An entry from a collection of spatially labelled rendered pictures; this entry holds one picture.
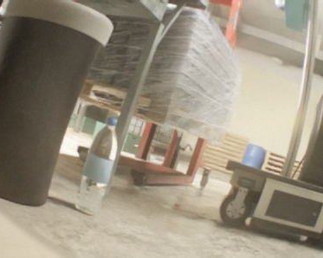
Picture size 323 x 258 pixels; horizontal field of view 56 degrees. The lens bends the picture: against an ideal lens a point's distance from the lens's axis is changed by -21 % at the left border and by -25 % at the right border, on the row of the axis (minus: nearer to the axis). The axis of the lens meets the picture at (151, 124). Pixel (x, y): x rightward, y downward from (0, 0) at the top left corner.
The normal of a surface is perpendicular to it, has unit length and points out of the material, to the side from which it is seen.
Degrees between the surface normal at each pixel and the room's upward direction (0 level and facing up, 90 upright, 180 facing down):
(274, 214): 90
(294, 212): 90
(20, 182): 93
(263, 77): 90
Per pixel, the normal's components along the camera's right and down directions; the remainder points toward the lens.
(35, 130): 0.62, 0.24
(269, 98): -0.36, -0.14
